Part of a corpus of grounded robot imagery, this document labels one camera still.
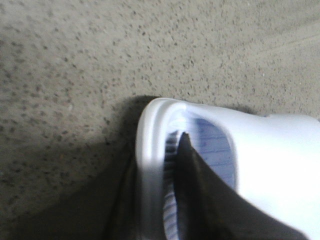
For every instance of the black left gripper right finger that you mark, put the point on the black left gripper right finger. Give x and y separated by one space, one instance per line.
208 209

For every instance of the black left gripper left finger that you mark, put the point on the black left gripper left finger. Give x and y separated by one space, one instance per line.
102 210

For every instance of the light blue slipper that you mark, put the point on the light blue slipper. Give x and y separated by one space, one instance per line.
271 161

